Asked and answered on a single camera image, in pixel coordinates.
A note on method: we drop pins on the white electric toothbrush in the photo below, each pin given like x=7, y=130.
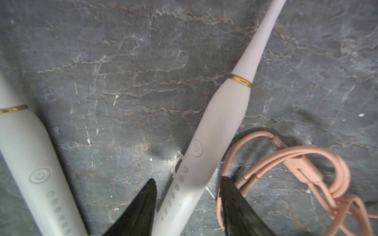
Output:
x=218, y=126
x=30, y=156

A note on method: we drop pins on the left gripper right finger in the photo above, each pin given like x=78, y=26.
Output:
x=239, y=219

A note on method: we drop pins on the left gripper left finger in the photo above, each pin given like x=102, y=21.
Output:
x=138, y=218

